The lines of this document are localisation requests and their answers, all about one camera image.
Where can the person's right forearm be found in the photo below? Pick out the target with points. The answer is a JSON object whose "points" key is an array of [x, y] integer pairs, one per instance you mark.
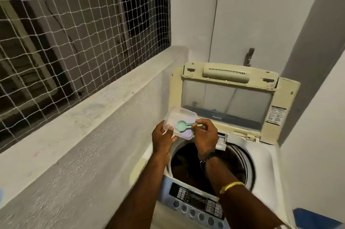
{"points": [[242, 204]]}

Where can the glass-windowed washing machine lid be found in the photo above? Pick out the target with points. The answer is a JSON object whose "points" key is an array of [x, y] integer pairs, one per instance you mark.
{"points": [[285, 94]]}

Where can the cream framed louvred window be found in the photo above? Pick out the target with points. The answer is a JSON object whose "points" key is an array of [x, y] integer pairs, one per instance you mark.
{"points": [[32, 56]]}

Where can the cream blue washing machine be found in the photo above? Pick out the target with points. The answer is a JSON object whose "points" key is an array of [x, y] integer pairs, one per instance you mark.
{"points": [[269, 172]]}

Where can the person's left hand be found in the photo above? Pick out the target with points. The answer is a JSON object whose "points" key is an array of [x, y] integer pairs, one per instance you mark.
{"points": [[161, 141]]}

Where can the black thread wristband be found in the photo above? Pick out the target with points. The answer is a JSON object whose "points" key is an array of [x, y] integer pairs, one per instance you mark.
{"points": [[209, 156]]}

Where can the person's left forearm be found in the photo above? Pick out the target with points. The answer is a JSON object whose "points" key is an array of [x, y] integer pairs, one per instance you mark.
{"points": [[140, 196]]}

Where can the white detergent drawer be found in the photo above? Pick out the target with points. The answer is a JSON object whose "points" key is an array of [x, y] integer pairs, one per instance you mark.
{"points": [[222, 141]]}

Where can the gold bangle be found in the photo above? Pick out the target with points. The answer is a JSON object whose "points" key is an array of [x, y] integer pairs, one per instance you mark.
{"points": [[230, 186]]}

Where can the mint green plastic scoop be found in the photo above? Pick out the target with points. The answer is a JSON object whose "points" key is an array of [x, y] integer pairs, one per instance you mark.
{"points": [[181, 125]]}

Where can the metal wall tap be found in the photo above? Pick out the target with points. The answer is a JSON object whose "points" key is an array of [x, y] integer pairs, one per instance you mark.
{"points": [[249, 57]]}

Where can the person's right hand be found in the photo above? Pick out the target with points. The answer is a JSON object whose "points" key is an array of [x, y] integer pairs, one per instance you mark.
{"points": [[206, 137]]}

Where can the white window safety net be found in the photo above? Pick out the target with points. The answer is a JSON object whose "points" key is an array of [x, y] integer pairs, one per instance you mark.
{"points": [[81, 48]]}

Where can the brown garment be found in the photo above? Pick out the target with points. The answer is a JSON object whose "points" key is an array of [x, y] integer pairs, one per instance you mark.
{"points": [[188, 166]]}

